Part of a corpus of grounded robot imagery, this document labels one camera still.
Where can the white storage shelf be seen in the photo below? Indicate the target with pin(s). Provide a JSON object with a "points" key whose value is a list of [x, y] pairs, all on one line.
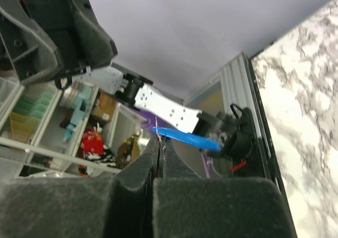
{"points": [[31, 136]]}

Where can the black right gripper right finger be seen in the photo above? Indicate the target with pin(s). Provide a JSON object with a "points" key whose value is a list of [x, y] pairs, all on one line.
{"points": [[185, 205]]}

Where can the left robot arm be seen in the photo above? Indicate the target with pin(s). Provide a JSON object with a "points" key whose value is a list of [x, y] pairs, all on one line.
{"points": [[234, 132]]}

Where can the cardboard box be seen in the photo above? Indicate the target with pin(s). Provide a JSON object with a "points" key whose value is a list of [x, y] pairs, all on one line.
{"points": [[103, 108]]}

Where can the blue plastic key tag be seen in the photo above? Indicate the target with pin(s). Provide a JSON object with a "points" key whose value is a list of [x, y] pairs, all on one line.
{"points": [[190, 139]]}

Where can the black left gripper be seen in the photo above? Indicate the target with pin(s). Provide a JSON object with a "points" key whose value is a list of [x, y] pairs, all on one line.
{"points": [[40, 39]]}

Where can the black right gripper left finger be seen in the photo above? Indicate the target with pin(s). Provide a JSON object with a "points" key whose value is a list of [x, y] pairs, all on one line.
{"points": [[109, 205]]}

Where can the red patterned plush toy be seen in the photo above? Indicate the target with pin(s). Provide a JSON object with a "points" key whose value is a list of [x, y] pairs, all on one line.
{"points": [[92, 148]]}

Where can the black table edge frame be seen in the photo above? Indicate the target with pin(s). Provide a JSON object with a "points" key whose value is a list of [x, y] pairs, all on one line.
{"points": [[239, 86]]}

